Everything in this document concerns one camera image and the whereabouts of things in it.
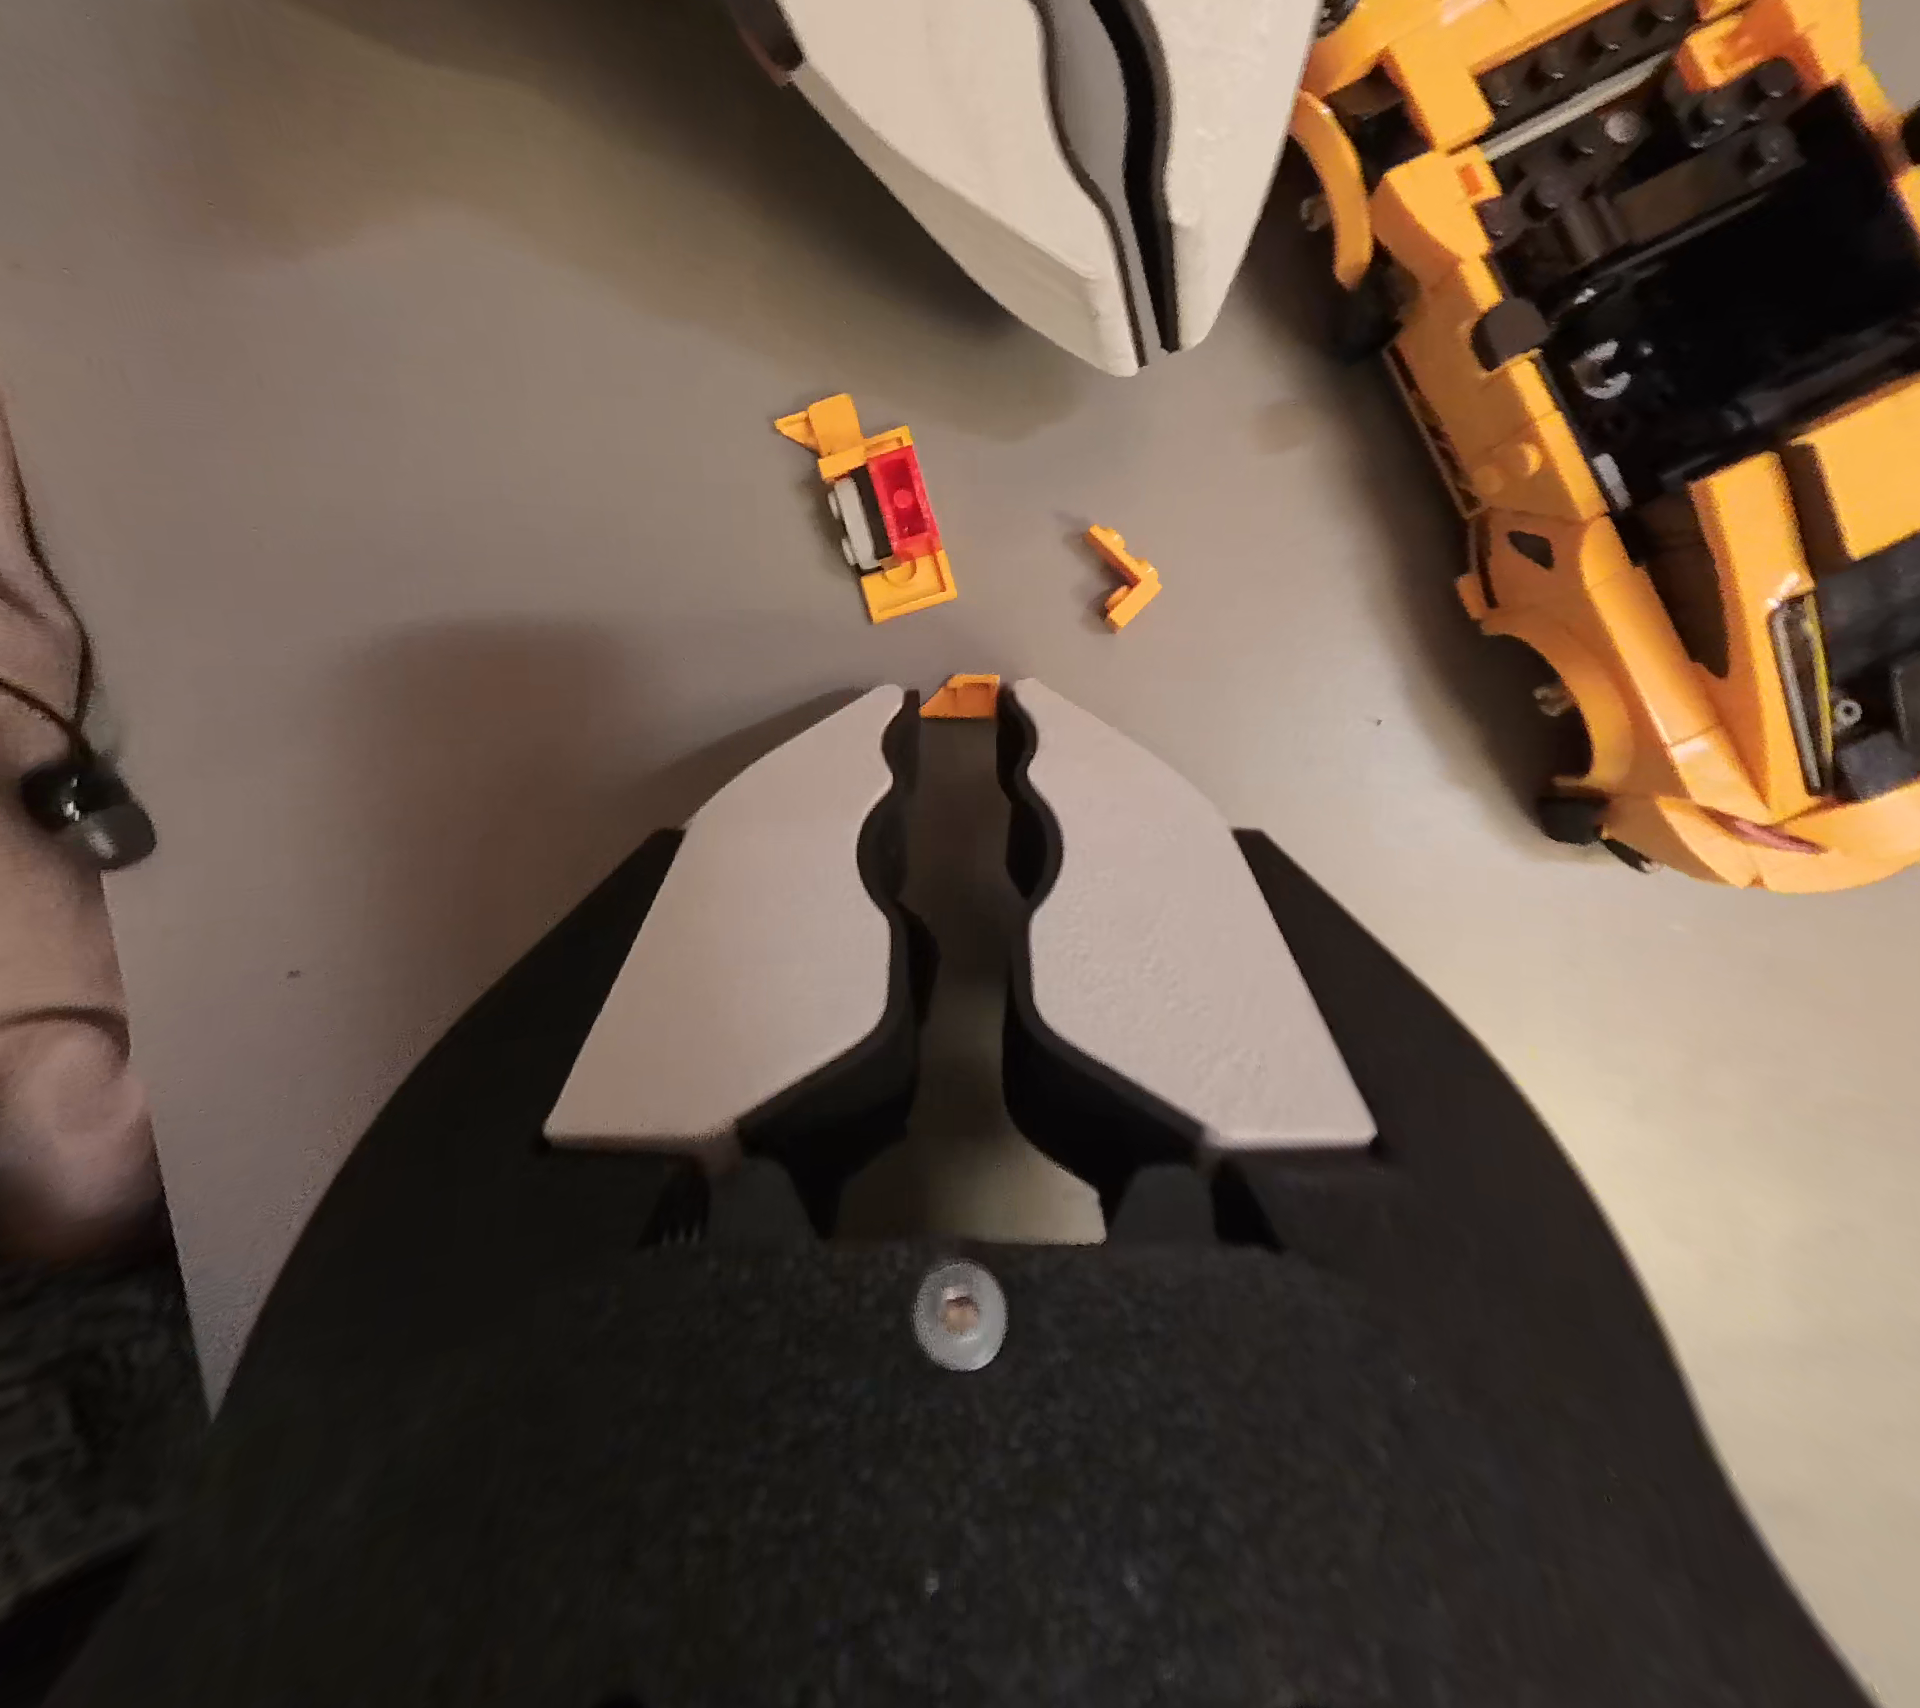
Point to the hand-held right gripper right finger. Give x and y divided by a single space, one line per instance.
1200 973

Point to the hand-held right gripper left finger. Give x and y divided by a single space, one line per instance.
735 959

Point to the orange lego wedge tile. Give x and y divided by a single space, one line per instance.
802 427
960 696

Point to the orange plate with red brick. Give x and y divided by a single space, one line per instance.
899 508

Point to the yellow lego car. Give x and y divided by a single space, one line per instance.
1649 388

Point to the beige sweatshirt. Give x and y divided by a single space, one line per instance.
60 1063

